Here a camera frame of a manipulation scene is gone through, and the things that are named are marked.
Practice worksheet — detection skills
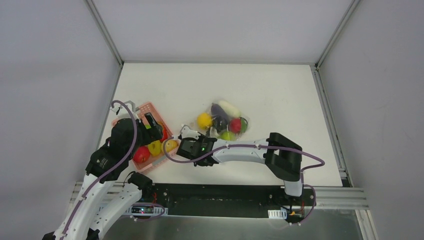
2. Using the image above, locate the green fake lime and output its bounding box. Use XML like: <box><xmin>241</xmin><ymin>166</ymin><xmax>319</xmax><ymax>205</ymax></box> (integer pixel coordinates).
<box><xmin>218</xmin><ymin>131</ymin><xmax>237</xmax><ymax>141</ymax></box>

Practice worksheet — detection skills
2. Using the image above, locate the clear zip top bag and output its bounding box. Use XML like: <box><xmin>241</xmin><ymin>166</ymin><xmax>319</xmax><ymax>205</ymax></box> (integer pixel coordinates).
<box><xmin>187</xmin><ymin>98</ymin><xmax>251</xmax><ymax>141</ymax></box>

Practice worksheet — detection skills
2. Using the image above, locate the white fake radish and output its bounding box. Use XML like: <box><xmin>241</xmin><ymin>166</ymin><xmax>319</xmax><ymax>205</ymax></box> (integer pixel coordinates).
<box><xmin>217</xmin><ymin>100</ymin><xmax>242</xmax><ymax>118</ymax></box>

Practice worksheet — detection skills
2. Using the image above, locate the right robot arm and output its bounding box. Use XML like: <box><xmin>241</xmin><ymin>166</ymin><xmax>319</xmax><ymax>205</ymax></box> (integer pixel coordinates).
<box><xmin>176</xmin><ymin>132</ymin><xmax>304</xmax><ymax>205</ymax></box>

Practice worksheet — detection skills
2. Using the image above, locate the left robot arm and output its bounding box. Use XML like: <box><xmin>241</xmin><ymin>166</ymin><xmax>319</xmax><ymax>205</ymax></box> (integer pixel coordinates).
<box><xmin>43</xmin><ymin>112</ymin><xmax>163</xmax><ymax>240</ymax></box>

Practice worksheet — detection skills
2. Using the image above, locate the red fake mango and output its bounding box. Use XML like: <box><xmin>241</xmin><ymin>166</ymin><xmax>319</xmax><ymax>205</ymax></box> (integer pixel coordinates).
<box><xmin>159</xmin><ymin>123</ymin><xmax>169</xmax><ymax>143</ymax></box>

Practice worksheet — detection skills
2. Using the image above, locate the yellow-green fake fruit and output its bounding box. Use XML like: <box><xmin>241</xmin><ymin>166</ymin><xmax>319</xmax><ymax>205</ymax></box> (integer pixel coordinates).
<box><xmin>147</xmin><ymin>140</ymin><xmax>162</xmax><ymax>157</ymax></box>

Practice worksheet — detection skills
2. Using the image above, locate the yellow fake pear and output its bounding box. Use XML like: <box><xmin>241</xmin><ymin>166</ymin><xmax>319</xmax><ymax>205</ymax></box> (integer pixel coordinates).
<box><xmin>160</xmin><ymin>139</ymin><xmax>179</xmax><ymax>154</ymax></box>

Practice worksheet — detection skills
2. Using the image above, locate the red fake apple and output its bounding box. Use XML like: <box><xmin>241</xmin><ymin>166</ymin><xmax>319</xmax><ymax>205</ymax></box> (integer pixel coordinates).
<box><xmin>132</xmin><ymin>146</ymin><xmax>151</xmax><ymax>164</ymax></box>

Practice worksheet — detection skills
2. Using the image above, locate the yellow fake lemon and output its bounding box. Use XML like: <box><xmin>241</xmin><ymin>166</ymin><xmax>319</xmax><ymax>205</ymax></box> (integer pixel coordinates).
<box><xmin>196</xmin><ymin>112</ymin><xmax>213</xmax><ymax>130</ymax></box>

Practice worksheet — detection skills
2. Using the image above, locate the pink plastic basket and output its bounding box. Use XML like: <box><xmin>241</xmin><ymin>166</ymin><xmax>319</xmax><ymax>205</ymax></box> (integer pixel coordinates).
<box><xmin>105</xmin><ymin>101</ymin><xmax>179</xmax><ymax>174</ymax></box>

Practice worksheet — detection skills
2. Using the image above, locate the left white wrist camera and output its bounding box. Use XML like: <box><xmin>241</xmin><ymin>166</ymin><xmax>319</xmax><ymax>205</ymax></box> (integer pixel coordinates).
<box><xmin>109</xmin><ymin>100</ymin><xmax>140</xmax><ymax>120</ymax></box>

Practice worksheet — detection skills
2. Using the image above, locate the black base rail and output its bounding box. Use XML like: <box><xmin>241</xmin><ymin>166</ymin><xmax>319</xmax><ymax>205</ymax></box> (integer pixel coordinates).
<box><xmin>141</xmin><ymin>183</ymin><xmax>315</xmax><ymax>219</ymax></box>

